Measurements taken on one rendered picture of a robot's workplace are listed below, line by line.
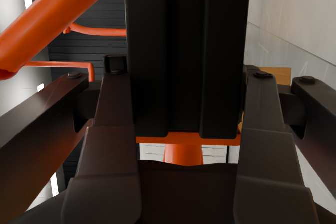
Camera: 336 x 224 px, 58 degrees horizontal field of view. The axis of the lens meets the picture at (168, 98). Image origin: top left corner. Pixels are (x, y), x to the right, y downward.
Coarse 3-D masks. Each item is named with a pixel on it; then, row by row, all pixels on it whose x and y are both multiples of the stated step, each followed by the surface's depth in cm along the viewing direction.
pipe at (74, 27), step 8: (72, 24) 768; (64, 32) 776; (80, 32) 777; (88, 32) 772; (96, 32) 770; (104, 32) 769; (112, 32) 768; (120, 32) 767; (32, 64) 873; (40, 64) 872; (48, 64) 871; (56, 64) 870; (64, 64) 868; (72, 64) 867; (80, 64) 865; (88, 64) 864
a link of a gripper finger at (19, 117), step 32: (32, 96) 11; (64, 96) 11; (0, 128) 9; (32, 128) 9; (64, 128) 11; (0, 160) 8; (32, 160) 9; (64, 160) 12; (0, 192) 8; (32, 192) 9
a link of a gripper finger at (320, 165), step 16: (304, 80) 13; (320, 80) 13; (304, 96) 12; (320, 96) 11; (320, 112) 10; (288, 128) 13; (304, 128) 13; (320, 128) 10; (304, 144) 12; (320, 144) 10; (320, 160) 10; (320, 176) 10
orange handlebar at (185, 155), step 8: (168, 144) 17; (176, 144) 17; (184, 144) 17; (168, 152) 17; (176, 152) 17; (184, 152) 17; (192, 152) 17; (200, 152) 18; (168, 160) 18; (176, 160) 17; (184, 160) 17; (192, 160) 17; (200, 160) 18
